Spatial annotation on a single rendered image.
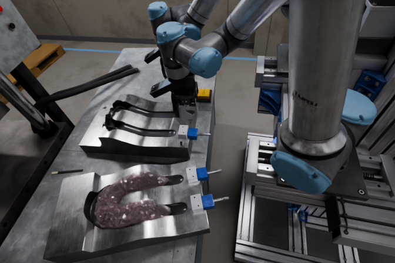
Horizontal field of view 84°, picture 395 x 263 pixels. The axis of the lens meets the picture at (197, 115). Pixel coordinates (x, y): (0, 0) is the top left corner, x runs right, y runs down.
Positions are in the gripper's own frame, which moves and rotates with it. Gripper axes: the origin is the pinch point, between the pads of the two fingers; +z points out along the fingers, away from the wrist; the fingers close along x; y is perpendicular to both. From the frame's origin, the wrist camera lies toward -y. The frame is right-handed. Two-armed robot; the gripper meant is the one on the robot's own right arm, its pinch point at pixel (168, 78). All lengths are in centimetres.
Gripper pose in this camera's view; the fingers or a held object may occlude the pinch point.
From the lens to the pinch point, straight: 112.3
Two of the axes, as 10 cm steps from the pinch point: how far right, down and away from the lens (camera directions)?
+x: 1.3, -7.5, 6.5
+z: 1.0, 6.6, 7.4
